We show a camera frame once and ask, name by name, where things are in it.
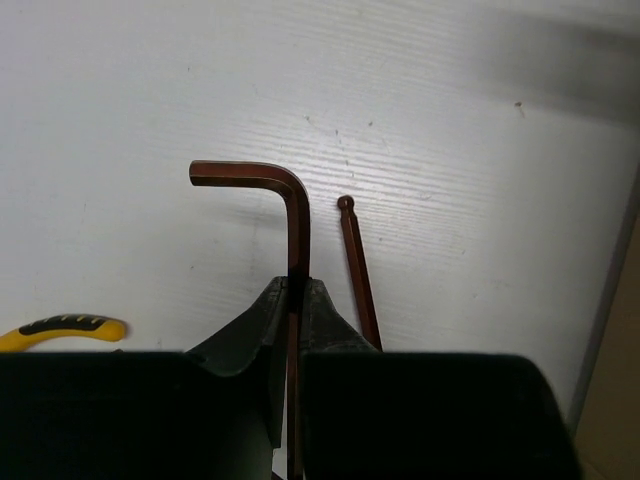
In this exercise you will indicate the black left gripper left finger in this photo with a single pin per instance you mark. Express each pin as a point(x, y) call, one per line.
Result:
point(212, 412)

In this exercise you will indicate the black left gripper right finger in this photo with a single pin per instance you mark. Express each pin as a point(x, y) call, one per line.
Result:
point(366, 414)

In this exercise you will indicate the yellow black needle-nose pliers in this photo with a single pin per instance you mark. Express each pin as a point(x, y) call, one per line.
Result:
point(96, 327)

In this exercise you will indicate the large brown hex key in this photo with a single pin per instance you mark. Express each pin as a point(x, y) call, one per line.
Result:
point(285, 183)

